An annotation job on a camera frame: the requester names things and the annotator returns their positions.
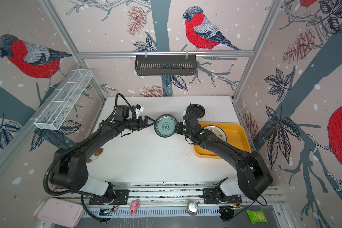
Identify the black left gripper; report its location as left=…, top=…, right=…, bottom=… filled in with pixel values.
left=123, top=115, right=156, bottom=130

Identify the small teal plate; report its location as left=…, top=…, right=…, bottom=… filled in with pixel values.
left=154, top=114, right=178, bottom=138

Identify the small black plate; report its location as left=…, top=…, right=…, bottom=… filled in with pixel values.
left=186, top=104, right=206, bottom=118

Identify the cream yellow plate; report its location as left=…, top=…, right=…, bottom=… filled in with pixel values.
left=204, top=125, right=227, bottom=142

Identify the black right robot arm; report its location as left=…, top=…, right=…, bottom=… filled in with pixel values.
left=176, top=113, right=273, bottom=200

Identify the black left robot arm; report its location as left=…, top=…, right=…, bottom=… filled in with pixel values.
left=43, top=102, right=151, bottom=205

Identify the yellow plastic bin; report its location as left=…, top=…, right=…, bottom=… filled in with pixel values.
left=193, top=122, right=251, bottom=159

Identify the bear shaped brown white dish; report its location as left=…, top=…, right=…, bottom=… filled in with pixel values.
left=87, top=148, right=104, bottom=163

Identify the silver round object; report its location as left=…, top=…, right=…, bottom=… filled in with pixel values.
left=186, top=201, right=199, bottom=216

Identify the pink toy figure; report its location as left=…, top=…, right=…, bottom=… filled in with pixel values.
left=128, top=199, right=140, bottom=216

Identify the green snack packet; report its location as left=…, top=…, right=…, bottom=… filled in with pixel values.
left=247, top=210, right=268, bottom=224

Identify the pink tray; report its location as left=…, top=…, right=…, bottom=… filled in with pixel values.
left=37, top=198, right=85, bottom=228

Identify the black hanging wire basket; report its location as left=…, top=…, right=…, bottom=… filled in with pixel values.
left=135, top=55, right=197, bottom=76

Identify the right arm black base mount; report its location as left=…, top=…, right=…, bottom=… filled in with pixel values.
left=201, top=177, right=242, bottom=204

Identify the aluminium rail base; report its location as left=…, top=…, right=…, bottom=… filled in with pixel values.
left=84, top=182, right=286, bottom=219

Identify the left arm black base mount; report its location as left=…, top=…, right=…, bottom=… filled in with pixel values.
left=89, top=184, right=130, bottom=206

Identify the white mesh wall shelf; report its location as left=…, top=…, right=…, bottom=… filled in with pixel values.
left=34, top=69, right=93, bottom=130

